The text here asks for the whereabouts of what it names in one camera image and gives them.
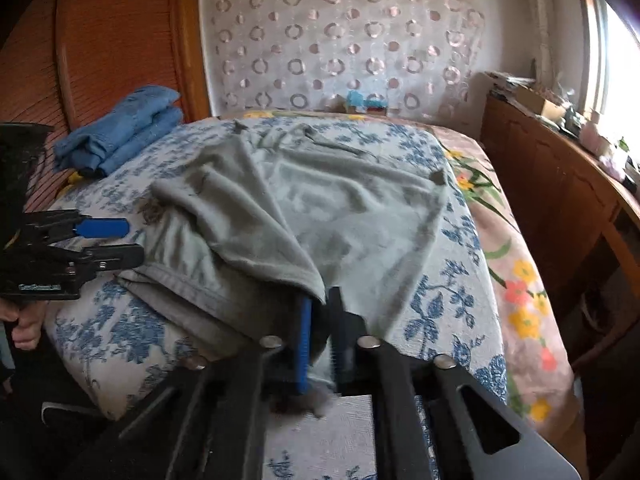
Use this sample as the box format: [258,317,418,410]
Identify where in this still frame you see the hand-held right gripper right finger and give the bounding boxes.
[326,286,583,480]

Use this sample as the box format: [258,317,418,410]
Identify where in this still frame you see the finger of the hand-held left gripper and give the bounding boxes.
[47,243,147,275]
[22,209,131,242]

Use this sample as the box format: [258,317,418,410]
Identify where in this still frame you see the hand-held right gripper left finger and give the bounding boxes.
[65,294,315,480]

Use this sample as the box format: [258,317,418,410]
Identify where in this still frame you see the grey pants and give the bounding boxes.
[116,121,453,417]

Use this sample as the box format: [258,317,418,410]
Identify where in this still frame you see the person's left hand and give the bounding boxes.
[0,302,45,351]

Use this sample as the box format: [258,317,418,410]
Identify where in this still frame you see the yellow soft item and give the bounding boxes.
[61,170,85,197]

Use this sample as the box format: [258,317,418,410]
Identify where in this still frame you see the folded blue towel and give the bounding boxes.
[52,85,183,178]

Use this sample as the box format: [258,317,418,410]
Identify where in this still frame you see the blue floral bed sheet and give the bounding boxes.
[42,114,510,480]

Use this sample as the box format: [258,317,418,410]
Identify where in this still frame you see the person's dark clothing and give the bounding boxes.
[0,305,118,480]

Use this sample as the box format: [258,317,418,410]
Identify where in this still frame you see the wooden slatted wardrobe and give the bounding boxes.
[0,0,212,213]

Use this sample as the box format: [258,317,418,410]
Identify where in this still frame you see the pink flowered blanket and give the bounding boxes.
[245,108,577,442]

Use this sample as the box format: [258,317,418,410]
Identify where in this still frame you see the blue tissue box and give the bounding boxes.
[342,91,392,114]

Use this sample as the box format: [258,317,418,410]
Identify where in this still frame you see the wooden cabinet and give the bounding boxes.
[479,94,640,366]

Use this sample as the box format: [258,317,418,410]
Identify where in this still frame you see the wooden chair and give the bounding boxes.
[570,200,640,378]

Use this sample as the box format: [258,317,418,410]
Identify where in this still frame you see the pink bag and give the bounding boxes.
[579,119,627,162]

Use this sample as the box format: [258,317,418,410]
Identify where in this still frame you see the white window curtain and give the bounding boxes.
[522,0,588,111]

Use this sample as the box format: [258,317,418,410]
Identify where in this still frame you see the window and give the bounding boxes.
[582,0,640,128]

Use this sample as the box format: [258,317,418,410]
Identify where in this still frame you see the circle patterned wall cloth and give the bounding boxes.
[199,0,490,122]

